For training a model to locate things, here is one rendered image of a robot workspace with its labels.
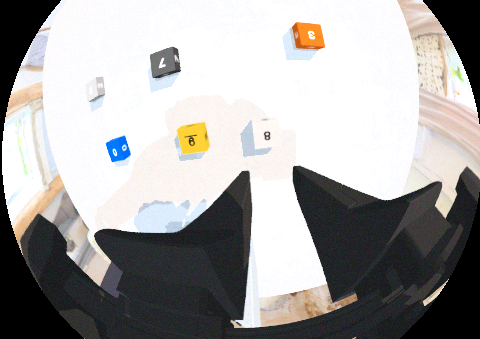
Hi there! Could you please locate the blue block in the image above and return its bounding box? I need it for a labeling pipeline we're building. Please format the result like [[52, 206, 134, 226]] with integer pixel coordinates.
[[105, 135, 131, 162]]

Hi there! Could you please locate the orange block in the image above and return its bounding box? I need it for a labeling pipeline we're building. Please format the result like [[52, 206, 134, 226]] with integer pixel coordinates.
[[292, 22, 325, 50]]

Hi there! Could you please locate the yellow block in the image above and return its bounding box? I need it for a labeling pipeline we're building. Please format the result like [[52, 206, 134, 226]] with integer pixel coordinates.
[[177, 122, 209, 154]]

